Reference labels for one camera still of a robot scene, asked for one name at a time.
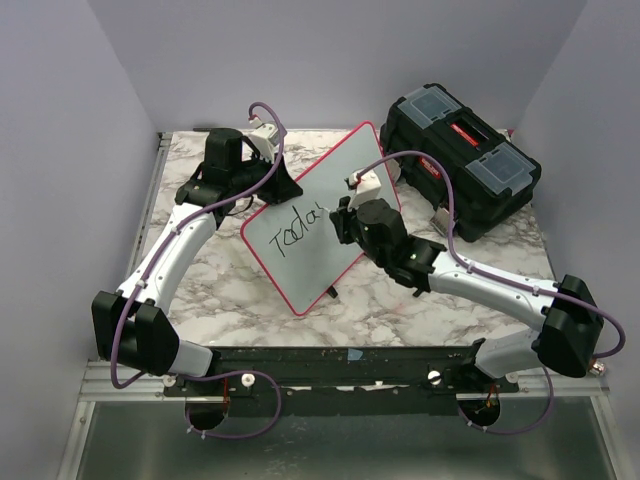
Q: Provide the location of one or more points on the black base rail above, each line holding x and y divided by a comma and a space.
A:
258, 382

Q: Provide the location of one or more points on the brass pipe fitting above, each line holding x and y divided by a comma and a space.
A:
598, 368

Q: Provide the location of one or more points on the pink-framed whiteboard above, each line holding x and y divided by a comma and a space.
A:
295, 242

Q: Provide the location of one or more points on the black red toolbox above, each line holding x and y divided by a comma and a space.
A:
491, 178

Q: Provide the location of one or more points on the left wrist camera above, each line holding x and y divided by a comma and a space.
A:
265, 137

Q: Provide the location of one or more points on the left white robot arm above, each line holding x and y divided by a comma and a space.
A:
131, 325

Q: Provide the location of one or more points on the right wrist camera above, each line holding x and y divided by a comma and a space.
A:
365, 187

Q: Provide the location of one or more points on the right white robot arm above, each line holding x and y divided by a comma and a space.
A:
561, 330

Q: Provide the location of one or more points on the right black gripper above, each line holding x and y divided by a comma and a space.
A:
342, 217

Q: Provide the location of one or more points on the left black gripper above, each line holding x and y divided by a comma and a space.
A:
283, 186

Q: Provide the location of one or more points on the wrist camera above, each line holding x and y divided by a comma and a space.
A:
265, 137
365, 187

